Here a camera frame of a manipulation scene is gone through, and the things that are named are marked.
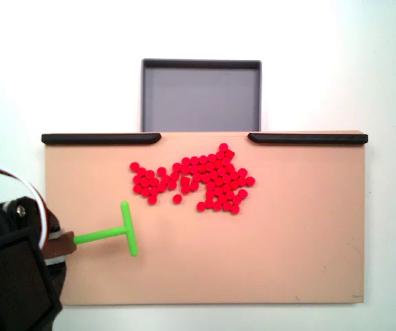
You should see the grey plastic tray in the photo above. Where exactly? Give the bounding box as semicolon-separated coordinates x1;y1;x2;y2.
140;58;264;133

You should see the black edge rail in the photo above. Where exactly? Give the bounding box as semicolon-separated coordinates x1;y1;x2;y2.
41;133;162;146
247;132;369;146

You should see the beige rectangular board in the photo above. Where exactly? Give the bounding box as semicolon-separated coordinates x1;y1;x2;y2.
42;130;370;307

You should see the heap of red granules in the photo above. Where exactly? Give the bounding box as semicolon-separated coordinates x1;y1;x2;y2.
129;143;256;215

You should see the brown tool holder block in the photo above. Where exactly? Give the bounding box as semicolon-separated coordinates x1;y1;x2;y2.
42;230;79;267

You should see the green T-shaped pusher tool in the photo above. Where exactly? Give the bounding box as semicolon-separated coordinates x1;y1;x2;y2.
72;201;139;258

